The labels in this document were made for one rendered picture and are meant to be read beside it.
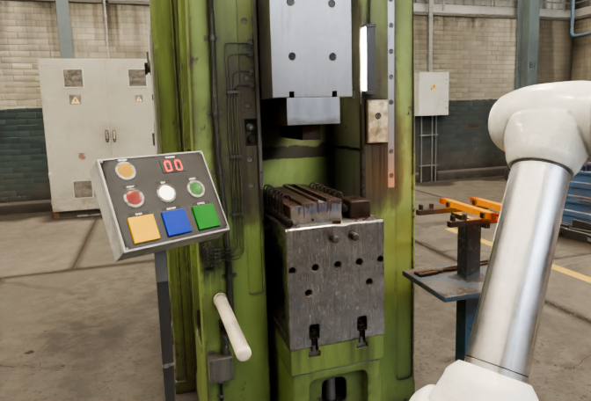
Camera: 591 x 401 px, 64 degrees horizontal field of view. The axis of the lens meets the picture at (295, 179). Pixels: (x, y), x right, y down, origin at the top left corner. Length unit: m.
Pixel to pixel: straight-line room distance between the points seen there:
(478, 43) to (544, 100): 8.64
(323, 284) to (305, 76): 0.74
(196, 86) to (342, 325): 1.02
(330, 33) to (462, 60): 7.71
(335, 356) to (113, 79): 5.58
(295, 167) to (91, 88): 4.99
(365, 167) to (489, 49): 7.93
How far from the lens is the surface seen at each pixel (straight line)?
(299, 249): 1.68
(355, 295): 1.82
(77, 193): 6.99
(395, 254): 2.09
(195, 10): 1.78
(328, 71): 1.72
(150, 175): 1.46
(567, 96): 0.99
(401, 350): 2.28
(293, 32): 1.70
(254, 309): 1.93
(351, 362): 1.93
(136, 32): 7.61
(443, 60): 9.15
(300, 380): 1.89
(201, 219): 1.46
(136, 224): 1.38
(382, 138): 1.95
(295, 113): 1.68
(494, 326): 0.89
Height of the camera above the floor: 1.31
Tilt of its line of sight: 8 degrees down
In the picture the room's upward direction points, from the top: 2 degrees counter-clockwise
